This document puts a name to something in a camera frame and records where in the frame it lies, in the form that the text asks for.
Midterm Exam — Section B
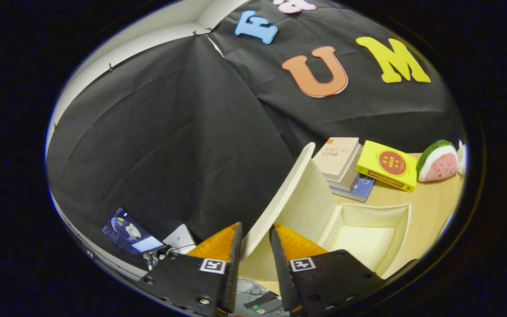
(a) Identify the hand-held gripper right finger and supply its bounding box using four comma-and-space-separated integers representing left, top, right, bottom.
269, 223, 384, 316

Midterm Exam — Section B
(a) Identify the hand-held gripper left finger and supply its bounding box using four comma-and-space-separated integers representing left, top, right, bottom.
137, 222, 243, 317

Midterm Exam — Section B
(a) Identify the cream storage box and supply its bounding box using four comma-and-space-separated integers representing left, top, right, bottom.
238, 142, 412, 283

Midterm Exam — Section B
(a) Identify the white plastic box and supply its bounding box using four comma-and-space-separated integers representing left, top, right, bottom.
163, 224, 197, 254

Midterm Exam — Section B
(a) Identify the dark flat device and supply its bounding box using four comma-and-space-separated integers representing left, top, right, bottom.
243, 292, 283, 314

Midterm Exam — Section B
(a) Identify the small lit screen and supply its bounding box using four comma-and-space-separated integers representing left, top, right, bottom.
102, 207, 166, 255

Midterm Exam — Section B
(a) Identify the yellow book with red circle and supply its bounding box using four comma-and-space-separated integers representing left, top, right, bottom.
356, 140, 418, 193

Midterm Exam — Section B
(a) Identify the watermelon slice plush toy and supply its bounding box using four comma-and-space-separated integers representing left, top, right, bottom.
416, 140, 459, 183

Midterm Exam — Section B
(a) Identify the white plush toy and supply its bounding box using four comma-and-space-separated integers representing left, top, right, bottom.
456, 140, 468, 176

